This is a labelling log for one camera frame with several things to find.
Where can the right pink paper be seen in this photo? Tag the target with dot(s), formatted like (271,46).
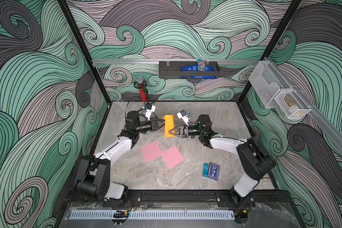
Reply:
(172,157)

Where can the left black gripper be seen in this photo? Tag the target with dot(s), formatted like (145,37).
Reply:
(152,124)

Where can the blue card box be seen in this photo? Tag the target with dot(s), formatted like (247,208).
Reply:
(213,171)

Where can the blue snack packet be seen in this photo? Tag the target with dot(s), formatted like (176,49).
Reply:
(200,66)

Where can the pink paper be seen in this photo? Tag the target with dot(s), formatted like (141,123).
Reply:
(172,157)
(151,152)

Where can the aluminium rail right wall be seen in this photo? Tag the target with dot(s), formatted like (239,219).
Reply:
(332,133)

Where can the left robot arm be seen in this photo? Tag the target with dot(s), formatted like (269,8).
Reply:
(93,177)

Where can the black wall shelf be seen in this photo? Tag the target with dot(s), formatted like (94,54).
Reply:
(172,70)

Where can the aluminium rail wall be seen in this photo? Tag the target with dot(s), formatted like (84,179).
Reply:
(332,133)
(156,61)

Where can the large clear plastic bin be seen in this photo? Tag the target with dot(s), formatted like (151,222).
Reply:
(265,83)

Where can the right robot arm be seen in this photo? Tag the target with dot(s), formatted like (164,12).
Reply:
(254,157)

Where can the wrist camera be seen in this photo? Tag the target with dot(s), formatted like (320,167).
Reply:
(148,110)
(184,116)

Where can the small clear plastic bin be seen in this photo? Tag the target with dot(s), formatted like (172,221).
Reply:
(292,104)

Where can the white slotted cable duct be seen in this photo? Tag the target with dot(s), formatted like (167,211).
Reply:
(156,214)

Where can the aluminium rail back wall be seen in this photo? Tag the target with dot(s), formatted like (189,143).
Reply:
(156,61)

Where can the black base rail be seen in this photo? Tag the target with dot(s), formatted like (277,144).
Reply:
(195,196)

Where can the microphone on tripod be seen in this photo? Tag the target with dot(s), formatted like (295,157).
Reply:
(141,85)

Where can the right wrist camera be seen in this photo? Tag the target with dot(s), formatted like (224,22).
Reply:
(184,116)

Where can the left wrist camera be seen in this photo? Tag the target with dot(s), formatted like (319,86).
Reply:
(148,110)

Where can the orange square paper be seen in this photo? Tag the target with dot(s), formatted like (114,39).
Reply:
(168,125)

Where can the left pink paper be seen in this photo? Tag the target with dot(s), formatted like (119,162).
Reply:
(151,152)

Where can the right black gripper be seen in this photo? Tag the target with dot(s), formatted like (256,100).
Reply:
(185,130)

